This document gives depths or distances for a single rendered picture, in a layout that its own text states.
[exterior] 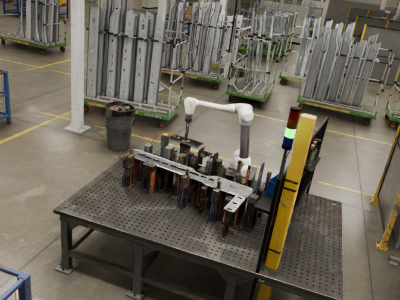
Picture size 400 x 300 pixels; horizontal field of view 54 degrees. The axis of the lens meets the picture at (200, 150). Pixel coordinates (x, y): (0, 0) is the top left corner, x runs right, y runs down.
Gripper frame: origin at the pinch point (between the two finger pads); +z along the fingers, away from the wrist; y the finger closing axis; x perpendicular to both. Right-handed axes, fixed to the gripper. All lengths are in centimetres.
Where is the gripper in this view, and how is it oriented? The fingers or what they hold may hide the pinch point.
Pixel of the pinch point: (186, 136)
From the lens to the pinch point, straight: 423.6
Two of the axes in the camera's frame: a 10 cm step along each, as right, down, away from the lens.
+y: -0.4, 4.0, -9.2
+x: 9.9, 1.3, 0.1
